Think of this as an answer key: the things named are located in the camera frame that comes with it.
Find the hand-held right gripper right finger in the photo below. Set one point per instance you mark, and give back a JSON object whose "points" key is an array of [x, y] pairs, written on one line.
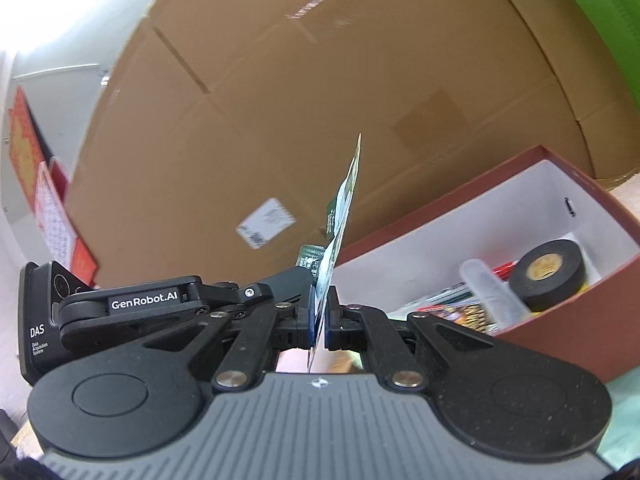
{"points": [[380, 340]]}

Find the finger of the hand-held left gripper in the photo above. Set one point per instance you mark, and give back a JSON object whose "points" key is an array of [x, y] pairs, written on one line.
{"points": [[280, 285]]}

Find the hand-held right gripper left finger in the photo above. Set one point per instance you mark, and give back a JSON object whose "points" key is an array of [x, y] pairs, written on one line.
{"points": [[250, 340]]}

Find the green white card packet strip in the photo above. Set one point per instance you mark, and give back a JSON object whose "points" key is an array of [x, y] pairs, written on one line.
{"points": [[341, 220]]}

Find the reddish brown storage box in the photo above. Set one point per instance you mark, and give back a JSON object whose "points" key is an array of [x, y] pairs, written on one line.
{"points": [[550, 345]]}

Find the black tape roll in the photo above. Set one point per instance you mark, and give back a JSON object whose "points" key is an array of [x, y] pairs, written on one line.
{"points": [[547, 275]]}

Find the white shipping label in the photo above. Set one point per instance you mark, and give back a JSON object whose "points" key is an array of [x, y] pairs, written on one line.
{"points": [[266, 224]]}

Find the colourful printed packet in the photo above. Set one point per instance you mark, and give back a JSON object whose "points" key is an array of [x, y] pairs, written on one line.
{"points": [[450, 310]]}

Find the clear plastic tube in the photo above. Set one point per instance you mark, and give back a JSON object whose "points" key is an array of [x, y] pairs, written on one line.
{"points": [[492, 290]]}

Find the large cardboard box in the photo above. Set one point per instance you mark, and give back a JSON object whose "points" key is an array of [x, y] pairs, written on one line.
{"points": [[250, 110]]}

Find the green fabric panel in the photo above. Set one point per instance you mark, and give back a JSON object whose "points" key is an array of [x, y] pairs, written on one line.
{"points": [[600, 15]]}

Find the red white wall calendar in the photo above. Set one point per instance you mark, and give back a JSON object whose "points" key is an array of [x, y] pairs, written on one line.
{"points": [[62, 230]]}

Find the red wall poster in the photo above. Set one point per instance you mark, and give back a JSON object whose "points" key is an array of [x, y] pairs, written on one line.
{"points": [[27, 145]]}

